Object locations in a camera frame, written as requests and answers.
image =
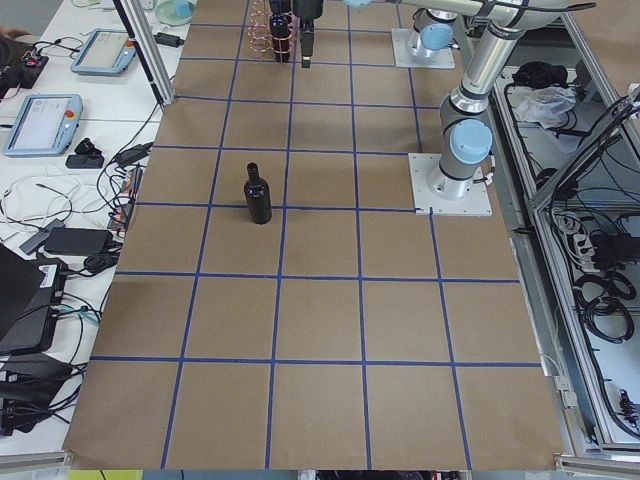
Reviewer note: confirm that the copper wire wine basket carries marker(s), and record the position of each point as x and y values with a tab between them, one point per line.
259	31

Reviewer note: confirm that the far blue teach pendant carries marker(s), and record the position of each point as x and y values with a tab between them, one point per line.
106	52

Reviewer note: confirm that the blue teach pendant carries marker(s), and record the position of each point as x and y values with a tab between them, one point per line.
44	126
106	52

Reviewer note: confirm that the aluminium frame post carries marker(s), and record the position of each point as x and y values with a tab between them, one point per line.
139	30

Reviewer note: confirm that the dark glass wine bottle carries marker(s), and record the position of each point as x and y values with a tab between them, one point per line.
257	195

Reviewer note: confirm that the dark bottle in basket front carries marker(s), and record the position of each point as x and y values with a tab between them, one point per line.
280	37

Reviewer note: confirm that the white crumpled cloth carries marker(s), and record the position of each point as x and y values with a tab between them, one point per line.
549	106

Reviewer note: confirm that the black power brick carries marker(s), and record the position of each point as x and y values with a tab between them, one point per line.
77	241

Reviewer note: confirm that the black power adapter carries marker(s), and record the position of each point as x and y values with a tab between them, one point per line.
169	40

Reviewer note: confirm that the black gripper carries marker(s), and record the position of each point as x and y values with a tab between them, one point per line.
303	10

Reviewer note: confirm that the near blue teach pendant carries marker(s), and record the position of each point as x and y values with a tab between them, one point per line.
44	126

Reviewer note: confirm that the small black device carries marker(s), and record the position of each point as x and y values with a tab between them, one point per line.
86	156

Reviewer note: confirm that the green glass plate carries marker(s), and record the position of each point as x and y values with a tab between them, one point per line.
165	13

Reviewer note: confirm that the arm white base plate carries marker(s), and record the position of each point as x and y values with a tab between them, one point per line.
429	48
436	194

